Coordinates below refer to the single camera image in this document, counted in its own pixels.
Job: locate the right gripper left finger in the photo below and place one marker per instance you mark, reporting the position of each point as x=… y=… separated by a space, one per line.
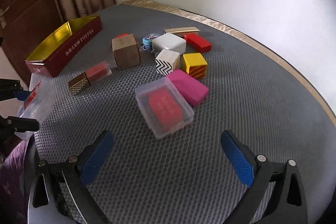
x=48 y=204

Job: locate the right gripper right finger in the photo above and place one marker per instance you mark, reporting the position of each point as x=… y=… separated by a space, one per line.
x=287 y=203

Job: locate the clear case with blue-red card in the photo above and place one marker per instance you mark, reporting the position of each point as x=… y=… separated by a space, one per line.
x=39 y=104

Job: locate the white zigzag patterned block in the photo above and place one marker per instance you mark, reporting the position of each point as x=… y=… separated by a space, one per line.
x=166 y=62

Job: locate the pink rectangular block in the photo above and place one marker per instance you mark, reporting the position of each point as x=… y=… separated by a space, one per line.
x=191 y=89

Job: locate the brown cardboard box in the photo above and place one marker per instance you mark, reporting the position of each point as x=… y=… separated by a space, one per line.
x=126 y=52

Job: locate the clear case with red insert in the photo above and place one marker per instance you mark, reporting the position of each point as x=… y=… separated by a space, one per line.
x=163 y=107

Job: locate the beige fabric table edge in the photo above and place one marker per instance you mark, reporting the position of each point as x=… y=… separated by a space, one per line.
x=243 y=38

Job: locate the yellow red striped block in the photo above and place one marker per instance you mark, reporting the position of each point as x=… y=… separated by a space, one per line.
x=194 y=64

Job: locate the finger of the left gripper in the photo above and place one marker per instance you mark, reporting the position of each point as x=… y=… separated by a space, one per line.
x=10 y=89
x=11 y=124

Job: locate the red gold toffee tin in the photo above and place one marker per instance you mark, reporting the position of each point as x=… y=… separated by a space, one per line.
x=57 y=50

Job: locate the white power adapter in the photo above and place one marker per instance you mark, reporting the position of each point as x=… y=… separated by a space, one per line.
x=169 y=42

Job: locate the grey honeycomb mesh mat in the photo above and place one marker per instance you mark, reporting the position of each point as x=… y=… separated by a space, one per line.
x=186 y=177

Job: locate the dark wooden cabinet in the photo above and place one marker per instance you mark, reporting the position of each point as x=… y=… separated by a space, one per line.
x=28 y=23

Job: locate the red rectangular block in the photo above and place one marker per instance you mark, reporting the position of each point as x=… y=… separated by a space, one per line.
x=198 y=43

